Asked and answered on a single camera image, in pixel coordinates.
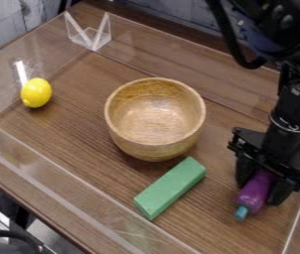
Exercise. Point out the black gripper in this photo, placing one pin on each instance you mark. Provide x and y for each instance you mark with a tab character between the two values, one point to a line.
272	151

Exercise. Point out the purple toy eggplant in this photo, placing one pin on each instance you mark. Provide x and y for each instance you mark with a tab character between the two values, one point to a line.
253	194

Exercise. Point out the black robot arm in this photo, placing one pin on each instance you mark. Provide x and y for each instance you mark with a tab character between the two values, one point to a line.
271	25

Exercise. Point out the brown wooden bowl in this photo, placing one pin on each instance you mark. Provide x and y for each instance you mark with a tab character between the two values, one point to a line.
154	116

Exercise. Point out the green rectangular block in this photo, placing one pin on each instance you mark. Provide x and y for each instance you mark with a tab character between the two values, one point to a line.
166	190

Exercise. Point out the clear acrylic tray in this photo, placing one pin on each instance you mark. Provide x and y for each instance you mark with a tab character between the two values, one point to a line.
63	169

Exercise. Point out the yellow lemon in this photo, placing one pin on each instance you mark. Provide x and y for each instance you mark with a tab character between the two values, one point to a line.
36	93

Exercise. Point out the clear acrylic corner bracket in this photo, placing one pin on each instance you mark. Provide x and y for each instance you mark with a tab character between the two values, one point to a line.
90	38

